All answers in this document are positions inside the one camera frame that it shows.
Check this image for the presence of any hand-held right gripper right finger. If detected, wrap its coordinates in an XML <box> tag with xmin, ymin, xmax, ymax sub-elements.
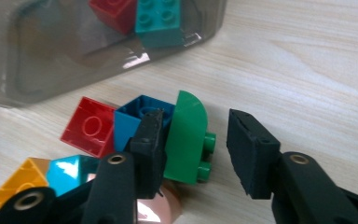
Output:
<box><xmin>226</xmin><ymin>108</ymin><xmax>282</xmax><ymax>200</ymax></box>

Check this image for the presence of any red toy brick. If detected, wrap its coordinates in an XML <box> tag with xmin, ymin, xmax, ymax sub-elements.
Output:
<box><xmin>88</xmin><ymin>0</ymin><xmax>139</xmax><ymax>35</ymax></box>

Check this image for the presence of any green curved toy brick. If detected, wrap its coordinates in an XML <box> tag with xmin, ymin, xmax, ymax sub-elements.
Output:
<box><xmin>162</xmin><ymin>90</ymin><xmax>217</xmax><ymax>186</ymax></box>

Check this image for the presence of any grey transparent storage box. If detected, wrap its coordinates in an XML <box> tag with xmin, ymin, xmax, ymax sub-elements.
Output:
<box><xmin>0</xmin><ymin>0</ymin><xmax>227</xmax><ymax>108</ymax></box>

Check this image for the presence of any pile of coloured toy bricks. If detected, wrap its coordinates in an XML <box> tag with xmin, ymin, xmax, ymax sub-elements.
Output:
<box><xmin>0</xmin><ymin>94</ymin><xmax>185</xmax><ymax>224</ymax></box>

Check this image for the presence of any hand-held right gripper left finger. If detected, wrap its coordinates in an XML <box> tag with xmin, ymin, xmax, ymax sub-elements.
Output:
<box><xmin>129</xmin><ymin>108</ymin><xmax>169</xmax><ymax>200</ymax></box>

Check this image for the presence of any teal toy brick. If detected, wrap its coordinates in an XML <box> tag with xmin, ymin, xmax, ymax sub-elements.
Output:
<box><xmin>134</xmin><ymin>0</ymin><xmax>185</xmax><ymax>49</ymax></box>

